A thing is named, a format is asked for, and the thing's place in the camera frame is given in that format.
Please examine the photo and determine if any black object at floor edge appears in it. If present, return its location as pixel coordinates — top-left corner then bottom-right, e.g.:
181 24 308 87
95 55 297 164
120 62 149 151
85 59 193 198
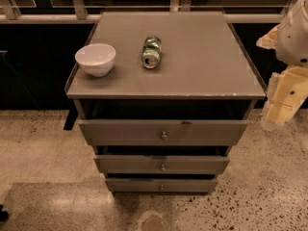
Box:
0 205 9 221

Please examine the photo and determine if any white bowl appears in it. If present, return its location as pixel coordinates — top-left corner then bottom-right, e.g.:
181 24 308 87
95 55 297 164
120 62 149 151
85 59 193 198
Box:
75 43 116 77

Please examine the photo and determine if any grey drawer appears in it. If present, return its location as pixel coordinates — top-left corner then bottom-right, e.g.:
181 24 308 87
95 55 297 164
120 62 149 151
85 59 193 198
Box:
106 178 218 193
79 119 247 146
94 155 230 175

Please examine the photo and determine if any grey drawer cabinet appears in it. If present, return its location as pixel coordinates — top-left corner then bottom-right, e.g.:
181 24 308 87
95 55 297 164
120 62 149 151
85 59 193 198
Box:
66 12 265 182

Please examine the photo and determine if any green soda can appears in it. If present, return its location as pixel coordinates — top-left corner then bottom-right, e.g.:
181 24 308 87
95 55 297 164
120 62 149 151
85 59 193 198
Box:
141 36 161 69

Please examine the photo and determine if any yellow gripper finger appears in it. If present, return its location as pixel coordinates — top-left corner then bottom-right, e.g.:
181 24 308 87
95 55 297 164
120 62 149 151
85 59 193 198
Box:
256 25 279 49

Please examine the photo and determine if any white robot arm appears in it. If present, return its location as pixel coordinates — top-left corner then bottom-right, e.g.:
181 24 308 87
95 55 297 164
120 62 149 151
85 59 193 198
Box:
256 0 308 131

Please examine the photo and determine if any metal window railing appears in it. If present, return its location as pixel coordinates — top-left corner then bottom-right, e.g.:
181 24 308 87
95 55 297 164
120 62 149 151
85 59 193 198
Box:
0 0 297 23

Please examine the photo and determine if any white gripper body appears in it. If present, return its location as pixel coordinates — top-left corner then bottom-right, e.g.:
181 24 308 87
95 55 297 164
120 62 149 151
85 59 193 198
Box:
261 65 308 131

